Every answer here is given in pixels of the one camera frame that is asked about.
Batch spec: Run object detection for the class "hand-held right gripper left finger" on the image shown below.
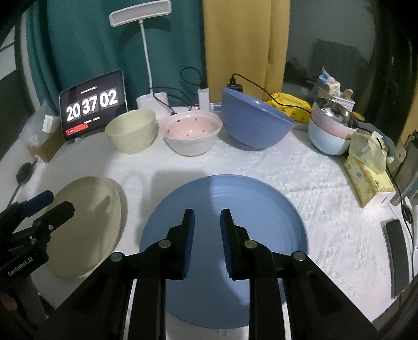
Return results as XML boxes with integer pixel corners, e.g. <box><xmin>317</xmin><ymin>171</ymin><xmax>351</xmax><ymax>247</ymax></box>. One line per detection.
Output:
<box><xmin>34</xmin><ymin>208</ymin><xmax>196</xmax><ymax>340</ymax></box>

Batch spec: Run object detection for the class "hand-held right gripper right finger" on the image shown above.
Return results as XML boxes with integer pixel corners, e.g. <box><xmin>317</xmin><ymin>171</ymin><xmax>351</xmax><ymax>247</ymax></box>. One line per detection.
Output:
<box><xmin>220</xmin><ymin>208</ymin><xmax>387</xmax><ymax>340</ymax></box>

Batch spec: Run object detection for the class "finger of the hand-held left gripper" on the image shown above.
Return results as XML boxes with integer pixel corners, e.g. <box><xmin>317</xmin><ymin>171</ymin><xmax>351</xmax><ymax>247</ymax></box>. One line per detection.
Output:
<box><xmin>20</xmin><ymin>190</ymin><xmax>55</xmax><ymax>218</ymax></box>
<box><xmin>32</xmin><ymin>200</ymin><xmax>76</xmax><ymax>243</ymax></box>

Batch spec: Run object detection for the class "beige plate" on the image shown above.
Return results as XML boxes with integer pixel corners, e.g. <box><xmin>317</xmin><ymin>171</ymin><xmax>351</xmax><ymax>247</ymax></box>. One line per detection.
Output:
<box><xmin>42</xmin><ymin>176</ymin><xmax>128</xmax><ymax>279</ymax></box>

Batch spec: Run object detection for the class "blue plate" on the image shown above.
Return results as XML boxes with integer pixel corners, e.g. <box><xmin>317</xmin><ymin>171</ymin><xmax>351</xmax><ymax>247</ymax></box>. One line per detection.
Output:
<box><xmin>139</xmin><ymin>175</ymin><xmax>309</xmax><ymax>329</ymax></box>

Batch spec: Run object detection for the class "pink spotted bowl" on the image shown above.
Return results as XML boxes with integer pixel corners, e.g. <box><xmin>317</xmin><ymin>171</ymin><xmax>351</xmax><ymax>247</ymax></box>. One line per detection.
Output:
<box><xmin>163</xmin><ymin>110</ymin><xmax>223</xmax><ymax>156</ymax></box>

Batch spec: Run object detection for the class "large blue bowl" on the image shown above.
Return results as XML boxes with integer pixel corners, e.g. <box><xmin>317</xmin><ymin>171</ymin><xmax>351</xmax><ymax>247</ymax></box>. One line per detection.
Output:
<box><xmin>220</xmin><ymin>87</ymin><xmax>298</xmax><ymax>151</ymax></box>

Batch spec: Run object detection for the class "black spoon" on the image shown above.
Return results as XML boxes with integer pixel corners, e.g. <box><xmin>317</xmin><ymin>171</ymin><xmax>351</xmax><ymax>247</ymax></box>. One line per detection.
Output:
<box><xmin>7</xmin><ymin>162</ymin><xmax>33</xmax><ymax>205</ymax></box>

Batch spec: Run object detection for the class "brown cardboard box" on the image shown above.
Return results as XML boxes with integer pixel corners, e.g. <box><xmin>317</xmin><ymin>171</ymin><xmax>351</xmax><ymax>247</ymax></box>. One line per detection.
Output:
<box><xmin>28</xmin><ymin>131</ymin><xmax>66</xmax><ymax>163</ymax></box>

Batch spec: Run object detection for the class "clear plastic bag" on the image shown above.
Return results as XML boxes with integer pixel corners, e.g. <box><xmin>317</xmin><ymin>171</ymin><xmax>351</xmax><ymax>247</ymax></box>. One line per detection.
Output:
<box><xmin>24</xmin><ymin>101</ymin><xmax>62</xmax><ymax>148</ymax></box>

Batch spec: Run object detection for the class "small white box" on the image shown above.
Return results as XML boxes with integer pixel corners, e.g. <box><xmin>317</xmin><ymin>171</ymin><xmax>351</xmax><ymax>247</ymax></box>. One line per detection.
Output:
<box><xmin>42</xmin><ymin>115</ymin><xmax>61</xmax><ymax>134</ymax></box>

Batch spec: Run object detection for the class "white textured tablecloth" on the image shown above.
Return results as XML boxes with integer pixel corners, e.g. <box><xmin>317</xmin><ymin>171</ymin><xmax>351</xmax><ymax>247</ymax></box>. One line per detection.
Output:
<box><xmin>0</xmin><ymin>108</ymin><xmax>409</xmax><ymax>340</ymax></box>

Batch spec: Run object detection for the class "beige bowl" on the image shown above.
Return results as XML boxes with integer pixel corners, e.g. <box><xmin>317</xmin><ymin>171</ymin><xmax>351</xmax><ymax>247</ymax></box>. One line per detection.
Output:
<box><xmin>104</xmin><ymin>109</ymin><xmax>159</xmax><ymax>155</ymax></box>

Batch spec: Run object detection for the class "tablet showing clock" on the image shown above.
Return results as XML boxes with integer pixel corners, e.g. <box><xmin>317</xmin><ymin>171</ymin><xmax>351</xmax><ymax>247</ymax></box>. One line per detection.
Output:
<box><xmin>59</xmin><ymin>70</ymin><xmax>129</xmax><ymax>142</ymax></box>

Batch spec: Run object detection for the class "white power strip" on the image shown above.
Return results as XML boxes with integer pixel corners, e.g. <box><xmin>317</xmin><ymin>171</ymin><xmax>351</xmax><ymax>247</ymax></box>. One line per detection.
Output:
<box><xmin>173</xmin><ymin>103</ymin><xmax>224</xmax><ymax>114</ymax></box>

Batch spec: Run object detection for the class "light blue bowl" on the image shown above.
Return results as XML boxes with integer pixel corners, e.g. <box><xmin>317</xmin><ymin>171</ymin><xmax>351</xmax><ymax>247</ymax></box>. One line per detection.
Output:
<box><xmin>308</xmin><ymin>119</ymin><xmax>353</xmax><ymax>156</ymax></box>

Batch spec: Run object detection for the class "white charger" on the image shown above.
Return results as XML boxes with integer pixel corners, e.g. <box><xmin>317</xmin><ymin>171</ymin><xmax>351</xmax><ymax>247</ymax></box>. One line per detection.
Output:
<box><xmin>198</xmin><ymin>88</ymin><xmax>210</xmax><ymax>112</ymax></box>

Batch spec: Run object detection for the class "yellow printed packet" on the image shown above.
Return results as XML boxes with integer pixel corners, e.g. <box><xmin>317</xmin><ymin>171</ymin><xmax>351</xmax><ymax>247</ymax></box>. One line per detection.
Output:
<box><xmin>264</xmin><ymin>92</ymin><xmax>312</xmax><ymax>125</ymax></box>

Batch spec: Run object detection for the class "yellow tissue box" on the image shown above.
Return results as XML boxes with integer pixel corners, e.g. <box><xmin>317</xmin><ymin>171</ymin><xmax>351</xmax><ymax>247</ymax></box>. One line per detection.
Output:
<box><xmin>344</xmin><ymin>154</ymin><xmax>396</xmax><ymax>208</ymax></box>

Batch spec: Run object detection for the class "teal curtain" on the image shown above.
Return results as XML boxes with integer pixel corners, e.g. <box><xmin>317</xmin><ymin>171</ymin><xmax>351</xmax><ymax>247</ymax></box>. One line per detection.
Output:
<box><xmin>24</xmin><ymin>0</ymin><xmax>206</xmax><ymax>112</ymax></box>

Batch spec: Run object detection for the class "steel bowl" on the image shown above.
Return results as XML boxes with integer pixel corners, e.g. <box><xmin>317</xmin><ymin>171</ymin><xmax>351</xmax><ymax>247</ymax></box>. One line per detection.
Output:
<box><xmin>313</xmin><ymin>97</ymin><xmax>358</xmax><ymax>128</ymax></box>

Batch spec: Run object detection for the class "black phone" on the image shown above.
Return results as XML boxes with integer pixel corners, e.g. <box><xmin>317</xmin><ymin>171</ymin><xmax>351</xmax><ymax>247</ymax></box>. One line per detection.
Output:
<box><xmin>380</xmin><ymin>218</ymin><xmax>410</xmax><ymax>299</ymax></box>

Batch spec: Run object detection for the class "yellowish plastic bag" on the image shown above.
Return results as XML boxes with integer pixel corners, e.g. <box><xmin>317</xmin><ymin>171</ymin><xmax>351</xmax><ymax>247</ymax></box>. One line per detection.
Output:
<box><xmin>348</xmin><ymin>131</ymin><xmax>391</xmax><ymax>174</ymax></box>

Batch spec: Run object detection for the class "white basket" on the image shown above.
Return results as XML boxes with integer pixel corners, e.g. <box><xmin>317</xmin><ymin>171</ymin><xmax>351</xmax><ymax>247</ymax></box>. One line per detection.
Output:
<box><xmin>322</xmin><ymin>88</ymin><xmax>355</xmax><ymax>112</ymax></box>

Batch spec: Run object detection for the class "grey cloth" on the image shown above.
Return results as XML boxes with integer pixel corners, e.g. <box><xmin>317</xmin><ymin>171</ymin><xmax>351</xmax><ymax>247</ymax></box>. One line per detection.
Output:
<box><xmin>357</xmin><ymin>122</ymin><xmax>396</xmax><ymax>144</ymax></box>

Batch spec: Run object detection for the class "light blue packet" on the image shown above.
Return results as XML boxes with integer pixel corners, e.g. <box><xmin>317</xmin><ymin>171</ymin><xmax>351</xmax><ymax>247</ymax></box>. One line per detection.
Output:
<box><xmin>318</xmin><ymin>67</ymin><xmax>342</xmax><ymax>93</ymax></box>

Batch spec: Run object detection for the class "grey stand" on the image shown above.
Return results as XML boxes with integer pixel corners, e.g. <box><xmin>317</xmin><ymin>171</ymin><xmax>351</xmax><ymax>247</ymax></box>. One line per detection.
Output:
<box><xmin>390</xmin><ymin>131</ymin><xmax>418</xmax><ymax>205</ymax></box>

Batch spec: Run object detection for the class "yellow curtain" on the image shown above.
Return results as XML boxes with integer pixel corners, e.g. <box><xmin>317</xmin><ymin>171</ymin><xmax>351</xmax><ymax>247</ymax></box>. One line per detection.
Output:
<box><xmin>202</xmin><ymin>0</ymin><xmax>289</xmax><ymax>103</ymax></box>

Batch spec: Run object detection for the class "white desk lamp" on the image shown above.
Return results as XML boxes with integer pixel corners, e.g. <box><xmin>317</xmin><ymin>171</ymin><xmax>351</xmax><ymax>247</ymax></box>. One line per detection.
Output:
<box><xmin>109</xmin><ymin>0</ymin><xmax>172</xmax><ymax>120</ymax></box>

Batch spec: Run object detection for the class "dark radiator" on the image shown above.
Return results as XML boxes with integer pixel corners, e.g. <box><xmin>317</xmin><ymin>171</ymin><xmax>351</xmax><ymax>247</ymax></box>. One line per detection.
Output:
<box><xmin>310</xmin><ymin>39</ymin><xmax>369</xmax><ymax>89</ymax></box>

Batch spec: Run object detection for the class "black lamp cable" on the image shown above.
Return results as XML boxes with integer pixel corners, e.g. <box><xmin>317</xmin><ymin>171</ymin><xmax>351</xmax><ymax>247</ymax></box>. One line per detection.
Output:
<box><xmin>148</xmin><ymin>87</ymin><xmax>177</xmax><ymax>115</ymax></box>

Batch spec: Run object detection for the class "black charger cable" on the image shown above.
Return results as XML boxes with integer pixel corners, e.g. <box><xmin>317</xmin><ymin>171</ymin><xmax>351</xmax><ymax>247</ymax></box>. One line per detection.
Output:
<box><xmin>181</xmin><ymin>67</ymin><xmax>206</xmax><ymax>89</ymax></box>
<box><xmin>230</xmin><ymin>73</ymin><xmax>314</xmax><ymax>108</ymax></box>

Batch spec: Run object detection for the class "thin black cable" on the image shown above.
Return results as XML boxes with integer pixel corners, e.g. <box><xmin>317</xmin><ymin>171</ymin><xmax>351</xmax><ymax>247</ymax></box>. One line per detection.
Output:
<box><xmin>385</xmin><ymin>163</ymin><xmax>418</xmax><ymax>249</ymax></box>

